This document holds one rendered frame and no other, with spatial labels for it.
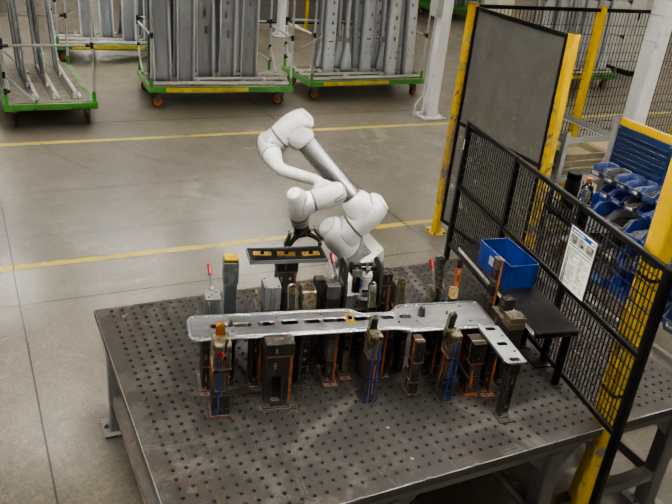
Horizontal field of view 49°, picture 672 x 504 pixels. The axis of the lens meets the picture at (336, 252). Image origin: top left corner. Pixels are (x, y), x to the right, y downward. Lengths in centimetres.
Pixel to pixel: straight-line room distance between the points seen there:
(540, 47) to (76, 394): 381
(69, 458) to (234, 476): 139
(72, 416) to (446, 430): 211
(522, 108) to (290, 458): 351
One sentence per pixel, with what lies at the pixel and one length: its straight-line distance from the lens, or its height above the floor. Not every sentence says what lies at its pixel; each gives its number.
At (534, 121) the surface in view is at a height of 134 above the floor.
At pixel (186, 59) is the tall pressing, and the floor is 57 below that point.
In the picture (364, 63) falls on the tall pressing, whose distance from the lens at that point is 1132.
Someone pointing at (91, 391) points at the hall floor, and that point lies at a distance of 454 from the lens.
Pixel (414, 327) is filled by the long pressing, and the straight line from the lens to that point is 332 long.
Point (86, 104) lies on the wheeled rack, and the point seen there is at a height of 26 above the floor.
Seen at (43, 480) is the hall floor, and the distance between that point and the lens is 403.
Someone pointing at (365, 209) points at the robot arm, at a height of 121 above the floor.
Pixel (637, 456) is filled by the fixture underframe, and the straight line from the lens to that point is 427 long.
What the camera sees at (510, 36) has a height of 185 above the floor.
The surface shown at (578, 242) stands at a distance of 350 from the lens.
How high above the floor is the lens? 271
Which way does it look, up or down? 26 degrees down
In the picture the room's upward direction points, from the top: 6 degrees clockwise
